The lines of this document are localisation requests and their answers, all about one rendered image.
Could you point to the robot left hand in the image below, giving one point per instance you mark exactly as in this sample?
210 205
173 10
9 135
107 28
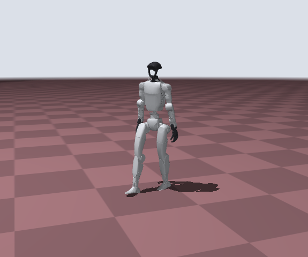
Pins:
174 133

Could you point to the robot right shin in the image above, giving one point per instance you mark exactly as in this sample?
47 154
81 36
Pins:
136 171

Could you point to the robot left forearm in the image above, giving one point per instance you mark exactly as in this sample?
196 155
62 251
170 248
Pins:
171 114

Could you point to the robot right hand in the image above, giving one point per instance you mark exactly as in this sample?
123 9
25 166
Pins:
139 121

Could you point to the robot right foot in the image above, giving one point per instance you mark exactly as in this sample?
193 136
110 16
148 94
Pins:
133 190

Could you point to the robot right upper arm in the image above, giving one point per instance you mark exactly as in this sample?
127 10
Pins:
141 101

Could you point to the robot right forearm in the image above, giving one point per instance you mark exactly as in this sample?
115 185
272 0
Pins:
141 113

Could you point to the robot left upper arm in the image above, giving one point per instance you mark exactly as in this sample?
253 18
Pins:
166 88

